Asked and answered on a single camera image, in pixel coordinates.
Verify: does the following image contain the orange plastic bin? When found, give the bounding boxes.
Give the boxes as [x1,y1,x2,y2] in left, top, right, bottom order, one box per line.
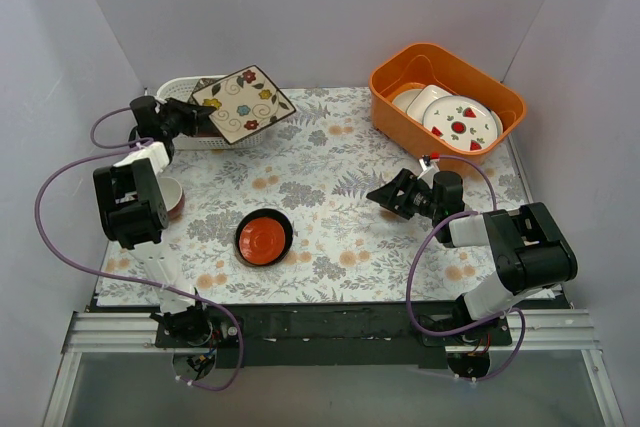
[369,43,527,173]

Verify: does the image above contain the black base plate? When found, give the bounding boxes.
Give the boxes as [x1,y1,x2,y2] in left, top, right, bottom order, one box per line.
[155,302,512,369]

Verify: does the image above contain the white square dish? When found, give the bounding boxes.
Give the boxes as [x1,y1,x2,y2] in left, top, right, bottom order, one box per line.
[406,84,451,122]

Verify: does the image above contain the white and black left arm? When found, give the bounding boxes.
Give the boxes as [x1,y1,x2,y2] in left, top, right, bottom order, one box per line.
[93,96,214,347]

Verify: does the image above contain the aluminium frame rail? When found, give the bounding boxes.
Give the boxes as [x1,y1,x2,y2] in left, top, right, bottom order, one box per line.
[41,310,166,427]

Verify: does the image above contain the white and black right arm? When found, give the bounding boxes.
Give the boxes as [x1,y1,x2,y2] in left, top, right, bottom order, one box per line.
[366,169,578,345]

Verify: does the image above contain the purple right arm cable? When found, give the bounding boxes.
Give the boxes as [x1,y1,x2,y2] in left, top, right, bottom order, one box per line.
[404,154,527,381]

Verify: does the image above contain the white plate with strawberries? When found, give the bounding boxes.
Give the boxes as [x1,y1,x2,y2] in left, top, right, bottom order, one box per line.
[422,96,502,153]

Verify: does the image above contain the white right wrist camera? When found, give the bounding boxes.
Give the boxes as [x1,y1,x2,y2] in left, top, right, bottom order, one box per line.
[419,153,440,181]

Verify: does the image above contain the black bowl with red interior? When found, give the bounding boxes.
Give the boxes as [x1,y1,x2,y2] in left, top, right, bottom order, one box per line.
[234,208,293,267]

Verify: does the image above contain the white round plate in bin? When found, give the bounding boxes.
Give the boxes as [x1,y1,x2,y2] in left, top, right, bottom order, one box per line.
[392,89,422,112]

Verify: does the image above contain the dark square patterned plate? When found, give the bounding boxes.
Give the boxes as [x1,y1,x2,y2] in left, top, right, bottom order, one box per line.
[188,77,219,105]

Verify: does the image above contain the red cup with white interior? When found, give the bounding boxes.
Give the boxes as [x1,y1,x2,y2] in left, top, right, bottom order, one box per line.
[158,177,186,221]

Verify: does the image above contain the cream square flower plate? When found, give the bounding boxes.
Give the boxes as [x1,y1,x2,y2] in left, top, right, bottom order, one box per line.
[195,65,296,144]

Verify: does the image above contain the white perforated plastic basket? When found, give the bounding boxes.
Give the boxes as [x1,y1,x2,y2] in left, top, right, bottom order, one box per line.
[156,75,266,151]

